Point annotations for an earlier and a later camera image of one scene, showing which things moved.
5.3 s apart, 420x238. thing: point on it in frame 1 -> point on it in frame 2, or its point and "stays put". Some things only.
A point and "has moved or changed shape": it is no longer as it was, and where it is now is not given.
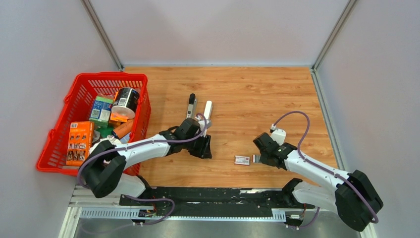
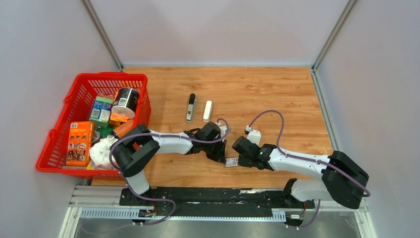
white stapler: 208,109 stays put
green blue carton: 100,113 stays put
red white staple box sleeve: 243,160 has moved or changed shape
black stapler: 192,106 stays put
